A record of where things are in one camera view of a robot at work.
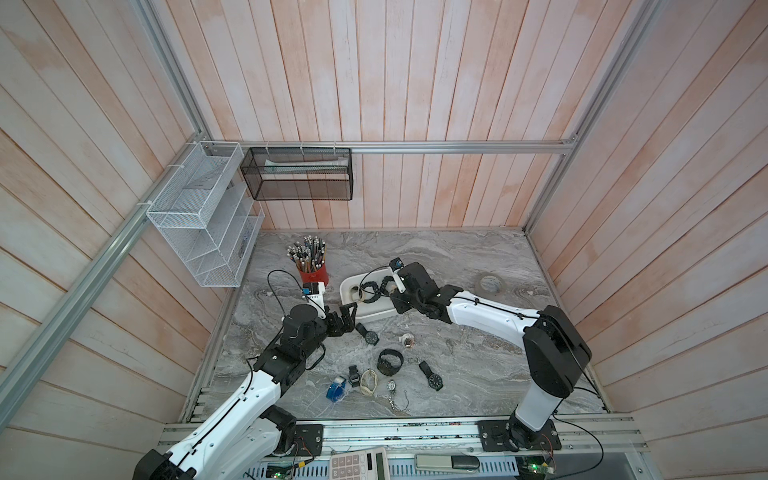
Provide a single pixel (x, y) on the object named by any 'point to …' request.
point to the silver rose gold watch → (407, 340)
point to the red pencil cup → (319, 275)
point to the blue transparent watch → (336, 389)
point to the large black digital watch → (385, 367)
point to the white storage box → (370, 291)
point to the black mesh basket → (299, 173)
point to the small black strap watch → (354, 376)
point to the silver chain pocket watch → (391, 386)
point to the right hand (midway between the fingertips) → (395, 291)
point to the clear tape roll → (490, 283)
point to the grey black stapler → (447, 463)
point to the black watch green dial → (435, 381)
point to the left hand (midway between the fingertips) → (344, 310)
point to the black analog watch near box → (369, 335)
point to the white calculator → (367, 464)
